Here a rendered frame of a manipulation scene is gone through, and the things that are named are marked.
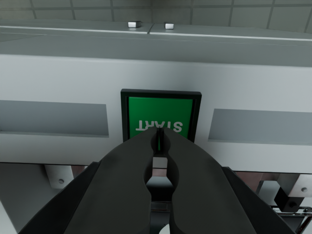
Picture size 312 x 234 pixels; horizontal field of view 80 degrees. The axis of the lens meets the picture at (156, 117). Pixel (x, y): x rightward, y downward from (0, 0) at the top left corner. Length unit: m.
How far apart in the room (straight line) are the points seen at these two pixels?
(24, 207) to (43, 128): 0.13
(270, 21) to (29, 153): 1.18
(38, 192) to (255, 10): 1.14
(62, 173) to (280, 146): 0.24
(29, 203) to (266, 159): 0.26
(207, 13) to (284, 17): 0.40
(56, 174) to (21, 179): 0.04
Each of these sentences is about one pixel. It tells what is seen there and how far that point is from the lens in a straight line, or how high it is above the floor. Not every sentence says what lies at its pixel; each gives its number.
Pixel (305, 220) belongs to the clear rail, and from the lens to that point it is 0.40.
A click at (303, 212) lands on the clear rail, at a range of 0.39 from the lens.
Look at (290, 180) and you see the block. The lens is 0.32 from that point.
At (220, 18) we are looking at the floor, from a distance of 1.13.
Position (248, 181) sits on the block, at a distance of 0.28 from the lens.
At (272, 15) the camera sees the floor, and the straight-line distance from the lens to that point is 1.23.
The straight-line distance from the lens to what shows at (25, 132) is 0.19.
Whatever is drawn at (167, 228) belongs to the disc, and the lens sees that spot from 0.36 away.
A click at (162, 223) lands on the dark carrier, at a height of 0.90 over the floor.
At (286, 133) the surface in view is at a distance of 0.19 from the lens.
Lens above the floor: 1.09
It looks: 62 degrees down
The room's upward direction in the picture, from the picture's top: 179 degrees counter-clockwise
